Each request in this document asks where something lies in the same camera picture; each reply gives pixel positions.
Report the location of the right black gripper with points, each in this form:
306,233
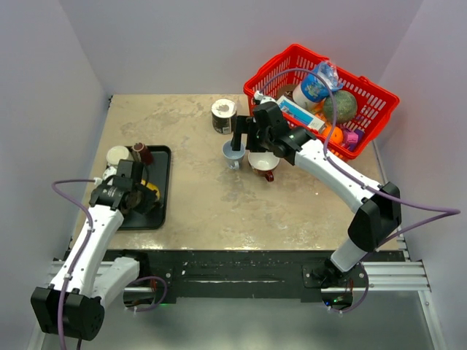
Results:
246,125

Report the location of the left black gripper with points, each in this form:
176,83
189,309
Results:
149,201

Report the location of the yellow mug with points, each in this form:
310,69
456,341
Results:
153,188

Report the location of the pale blue mug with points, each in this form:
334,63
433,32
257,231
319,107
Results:
233,158

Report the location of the brown floral mug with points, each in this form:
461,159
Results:
263,164

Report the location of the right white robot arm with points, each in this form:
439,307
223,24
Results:
377,212

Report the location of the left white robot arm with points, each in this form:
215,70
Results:
73,304

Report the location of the black labelled can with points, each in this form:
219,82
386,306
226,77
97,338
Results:
224,113

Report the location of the black plastic tray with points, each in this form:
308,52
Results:
159,175

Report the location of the blue white box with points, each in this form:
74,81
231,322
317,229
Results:
301,115

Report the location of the blue white snack bag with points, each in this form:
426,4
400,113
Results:
317,85

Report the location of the orange fruit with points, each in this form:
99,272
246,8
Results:
337,135

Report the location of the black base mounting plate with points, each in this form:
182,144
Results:
230,274

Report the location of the green melon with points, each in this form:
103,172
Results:
346,107

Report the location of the purple toy block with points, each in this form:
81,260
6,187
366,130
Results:
352,138

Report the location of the red plastic basket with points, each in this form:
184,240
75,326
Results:
375,104

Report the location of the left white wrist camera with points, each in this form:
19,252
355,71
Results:
110,171

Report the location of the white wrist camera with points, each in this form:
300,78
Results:
110,171
260,98

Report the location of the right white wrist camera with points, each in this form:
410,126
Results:
260,98

